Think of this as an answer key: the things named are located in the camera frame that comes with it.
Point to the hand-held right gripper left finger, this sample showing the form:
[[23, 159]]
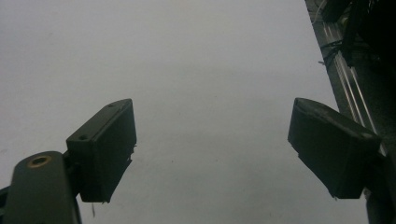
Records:
[[102, 152]]

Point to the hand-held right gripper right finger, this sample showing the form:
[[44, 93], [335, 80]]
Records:
[[330, 146]]

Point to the grey metal frame rail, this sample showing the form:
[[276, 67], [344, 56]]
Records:
[[351, 77]]

